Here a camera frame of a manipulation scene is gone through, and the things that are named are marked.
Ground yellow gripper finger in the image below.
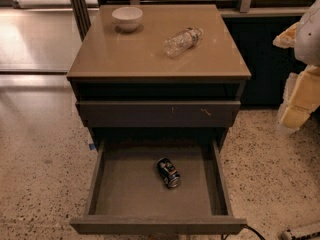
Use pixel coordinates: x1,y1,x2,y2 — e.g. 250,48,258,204
273,22,298,49
277,65,320,131

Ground blue pepsi can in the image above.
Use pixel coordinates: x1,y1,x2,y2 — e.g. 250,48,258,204
157,158,181,189

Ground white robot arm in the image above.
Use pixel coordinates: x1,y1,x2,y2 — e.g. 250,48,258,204
273,0,320,134

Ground brown drawer cabinet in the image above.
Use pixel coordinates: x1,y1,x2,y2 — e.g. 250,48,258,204
67,5,251,144

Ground closed top drawer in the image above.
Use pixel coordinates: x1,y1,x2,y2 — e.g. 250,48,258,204
76,101,240,127

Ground clear plastic water bottle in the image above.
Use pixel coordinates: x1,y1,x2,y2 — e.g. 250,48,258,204
163,27,203,58

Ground white power strip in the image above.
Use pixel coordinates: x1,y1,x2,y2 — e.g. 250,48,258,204
280,222,320,240

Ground white ceramic bowl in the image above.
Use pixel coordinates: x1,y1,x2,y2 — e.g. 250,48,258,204
112,6,143,32

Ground blue tape piece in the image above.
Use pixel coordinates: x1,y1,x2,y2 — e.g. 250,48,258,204
89,143,96,150

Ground black cable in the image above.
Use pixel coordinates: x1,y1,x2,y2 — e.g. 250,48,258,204
221,225,267,240

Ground metal frame post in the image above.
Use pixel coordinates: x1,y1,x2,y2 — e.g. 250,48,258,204
70,0,91,40

